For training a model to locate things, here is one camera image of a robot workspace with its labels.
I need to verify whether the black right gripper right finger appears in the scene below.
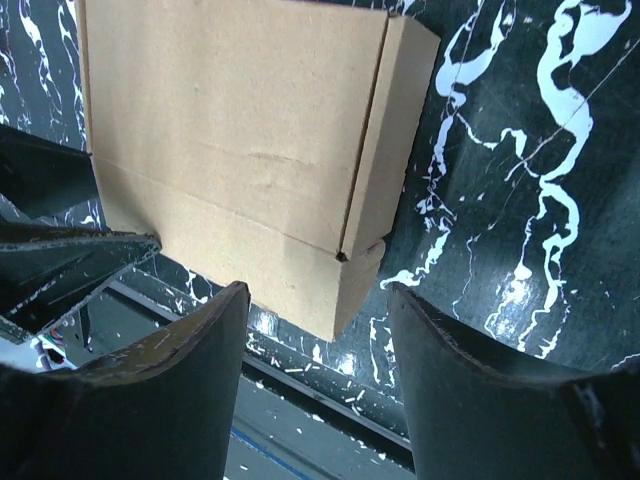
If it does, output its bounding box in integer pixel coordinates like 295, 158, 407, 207
388, 283, 639, 479

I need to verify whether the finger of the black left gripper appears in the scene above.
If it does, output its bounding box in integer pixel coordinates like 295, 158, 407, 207
1, 222, 161, 335
1, 125, 98, 218

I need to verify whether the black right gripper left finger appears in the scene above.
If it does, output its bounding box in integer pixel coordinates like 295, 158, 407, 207
1, 281, 250, 479

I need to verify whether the brown cardboard box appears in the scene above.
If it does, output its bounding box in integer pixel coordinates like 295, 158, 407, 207
76, 1, 440, 341

